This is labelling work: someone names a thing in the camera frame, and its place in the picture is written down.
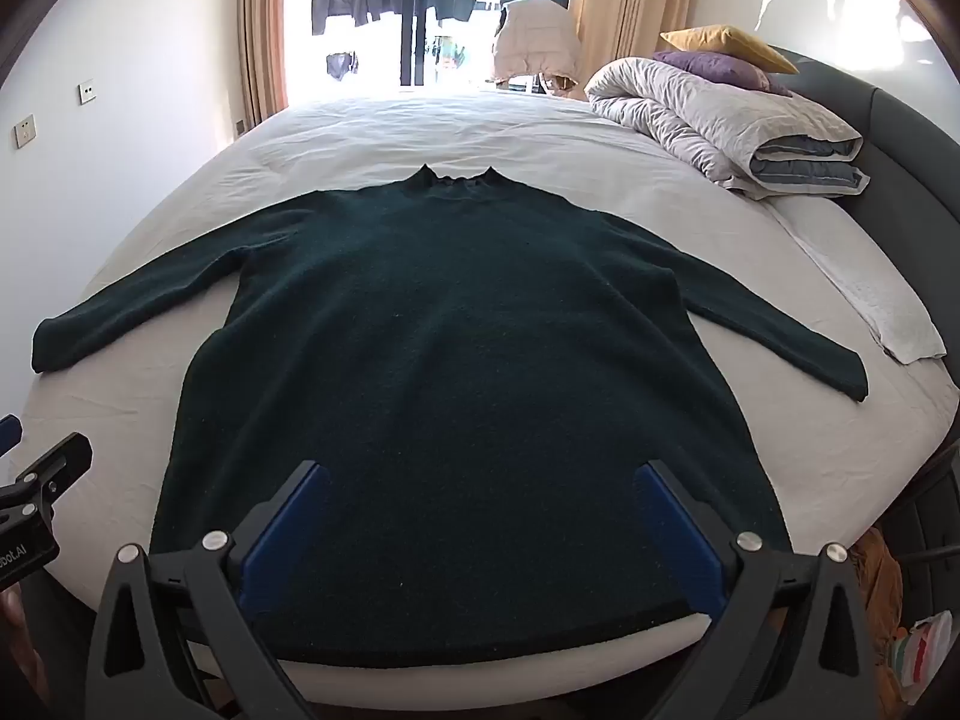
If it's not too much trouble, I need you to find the folded grey duvet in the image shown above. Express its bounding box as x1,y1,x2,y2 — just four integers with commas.
585,56,872,200

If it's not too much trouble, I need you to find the bed with white sheet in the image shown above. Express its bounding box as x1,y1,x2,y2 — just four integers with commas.
19,86,960,691

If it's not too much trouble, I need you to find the colourful striped bag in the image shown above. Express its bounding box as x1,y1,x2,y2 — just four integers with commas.
889,611,955,691

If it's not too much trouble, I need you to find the beige curtain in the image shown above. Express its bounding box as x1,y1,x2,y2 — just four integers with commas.
238,0,301,137
566,0,695,102

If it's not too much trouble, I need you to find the dark green knit sweater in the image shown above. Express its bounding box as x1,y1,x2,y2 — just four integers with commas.
32,163,869,670

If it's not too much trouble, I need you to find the yellow pillow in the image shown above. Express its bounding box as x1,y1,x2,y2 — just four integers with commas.
658,25,800,74

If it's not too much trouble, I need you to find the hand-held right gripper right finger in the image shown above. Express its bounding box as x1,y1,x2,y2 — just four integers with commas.
634,460,878,720

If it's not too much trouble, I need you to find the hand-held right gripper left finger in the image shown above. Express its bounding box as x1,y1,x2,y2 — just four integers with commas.
85,460,331,720

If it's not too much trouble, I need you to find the black framed glass door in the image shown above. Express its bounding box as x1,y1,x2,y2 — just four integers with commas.
285,0,578,110

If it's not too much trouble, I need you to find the orange cloth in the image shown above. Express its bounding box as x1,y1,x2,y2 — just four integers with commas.
855,529,905,691

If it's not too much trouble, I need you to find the purple pillow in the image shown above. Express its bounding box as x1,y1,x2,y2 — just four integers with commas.
652,50,792,97

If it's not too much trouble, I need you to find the white towel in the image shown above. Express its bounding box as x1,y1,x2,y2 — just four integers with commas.
769,195,947,365

